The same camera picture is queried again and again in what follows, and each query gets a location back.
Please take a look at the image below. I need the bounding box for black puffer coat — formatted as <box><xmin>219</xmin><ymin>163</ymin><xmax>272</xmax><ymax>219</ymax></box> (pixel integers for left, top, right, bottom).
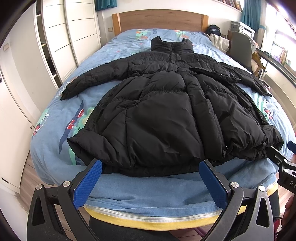
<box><xmin>61</xmin><ymin>37</ymin><xmax>283</xmax><ymax>177</ymax></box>

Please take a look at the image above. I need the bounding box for long white desk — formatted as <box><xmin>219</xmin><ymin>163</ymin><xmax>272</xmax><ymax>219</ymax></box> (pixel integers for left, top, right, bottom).
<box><xmin>256</xmin><ymin>47</ymin><xmax>296</xmax><ymax>80</ymax></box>

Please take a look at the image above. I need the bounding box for grey desk chair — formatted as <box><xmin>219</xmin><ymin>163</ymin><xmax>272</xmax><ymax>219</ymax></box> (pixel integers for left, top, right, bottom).
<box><xmin>230</xmin><ymin>32</ymin><xmax>257</xmax><ymax>73</ymax></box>

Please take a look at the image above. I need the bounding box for cream cloth on bed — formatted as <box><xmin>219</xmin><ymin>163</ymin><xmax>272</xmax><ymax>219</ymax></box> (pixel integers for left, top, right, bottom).
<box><xmin>209</xmin><ymin>34</ymin><xmax>230</xmax><ymax>54</ymax></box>

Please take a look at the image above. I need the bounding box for white printer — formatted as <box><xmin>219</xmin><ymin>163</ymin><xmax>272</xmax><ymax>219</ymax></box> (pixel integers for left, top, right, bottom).
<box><xmin>230</xmin><ymin>21</ymin><xmax>255</xmax><ymax>39</ymax></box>

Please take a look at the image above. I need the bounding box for teal curtain right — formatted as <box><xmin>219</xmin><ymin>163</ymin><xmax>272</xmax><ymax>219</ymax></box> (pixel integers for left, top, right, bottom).
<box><xmin>241</xmin><ymin>0</ymin><xmax>261</xmax><ymax>31</ymax></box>

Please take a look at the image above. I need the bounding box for teal curtain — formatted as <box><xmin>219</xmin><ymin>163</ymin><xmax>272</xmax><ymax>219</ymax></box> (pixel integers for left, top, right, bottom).
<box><xmin>241</xmin><ymin>0</ymin><xmax>261</xmax><ymax>31</ymax></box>
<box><xmin>95</xmin><ymin>0</ymin><xmax>117</xmax><ymax>11</ymax></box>

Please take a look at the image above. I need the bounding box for black backpack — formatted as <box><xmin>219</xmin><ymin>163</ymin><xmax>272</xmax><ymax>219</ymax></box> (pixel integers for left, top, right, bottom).
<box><xmin>206</xmin><ymin>25</ymin><xmax>221</xmax><ymax>36</ymax></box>

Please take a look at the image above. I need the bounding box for white wardrobe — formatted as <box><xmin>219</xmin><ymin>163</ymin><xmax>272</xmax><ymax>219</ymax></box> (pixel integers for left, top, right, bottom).
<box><xmin>1</xmin><ymin>1</ymin><xmax>101</xmax><ymax>193</ymax></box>

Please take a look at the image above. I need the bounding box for wooden headboard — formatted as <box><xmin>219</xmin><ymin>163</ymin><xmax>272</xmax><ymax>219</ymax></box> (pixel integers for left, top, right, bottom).
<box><xmin>112</xmin><ymin>9</ymin><xmax>209</xmax><ymax>36</ymax></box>

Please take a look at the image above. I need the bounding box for teal curtain left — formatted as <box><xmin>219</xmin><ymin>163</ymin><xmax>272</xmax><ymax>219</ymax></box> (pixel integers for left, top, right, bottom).
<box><xmin>95</xmin><ymin>0</ymin><xmax>117</xmax><ymax>11</ymax></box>

